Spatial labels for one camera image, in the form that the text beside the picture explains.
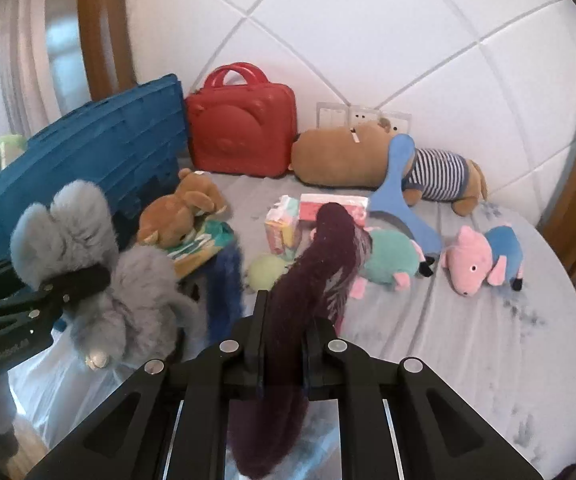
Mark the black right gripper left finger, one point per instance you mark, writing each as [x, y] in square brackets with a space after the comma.
[167, 421]

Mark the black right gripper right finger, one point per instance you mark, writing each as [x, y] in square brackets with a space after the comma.
[401, 420]

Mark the grey fluffy plush toy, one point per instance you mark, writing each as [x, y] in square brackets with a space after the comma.
[122, 307]

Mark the dark maroon knitted cloth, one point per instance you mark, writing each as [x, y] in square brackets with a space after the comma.
[261, 432]

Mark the light green plush ball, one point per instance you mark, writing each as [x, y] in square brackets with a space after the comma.
[264, 271]

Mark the pink pig plush blue shirt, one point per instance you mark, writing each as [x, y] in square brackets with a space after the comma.
[474, 258]

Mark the green frog plush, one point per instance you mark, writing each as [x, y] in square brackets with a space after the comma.
[12, 146]

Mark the small brown plush bear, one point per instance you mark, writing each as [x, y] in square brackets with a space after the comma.
[171, 219]

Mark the blue feather duster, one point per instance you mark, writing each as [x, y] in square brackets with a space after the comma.
[224, 292]

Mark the blue plastic crate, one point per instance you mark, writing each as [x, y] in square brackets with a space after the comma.
[127, 144]

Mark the pink pig plush green shirt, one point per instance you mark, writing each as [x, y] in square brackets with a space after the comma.
[395, 261]

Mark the white curtain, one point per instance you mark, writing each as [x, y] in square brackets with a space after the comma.
[28, 101]

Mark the pastel tissue packet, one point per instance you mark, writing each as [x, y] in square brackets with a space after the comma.
[282, 229]

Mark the red toy suitcase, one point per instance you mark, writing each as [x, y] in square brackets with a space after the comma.
[242, 123]

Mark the large brown plush dog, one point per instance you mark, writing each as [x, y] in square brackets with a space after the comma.
[357, 157]

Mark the blue plastic back scratcher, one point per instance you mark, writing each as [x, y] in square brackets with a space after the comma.
[388, 200]

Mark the wooden door frame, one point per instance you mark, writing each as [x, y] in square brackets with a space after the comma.
[89, 50]

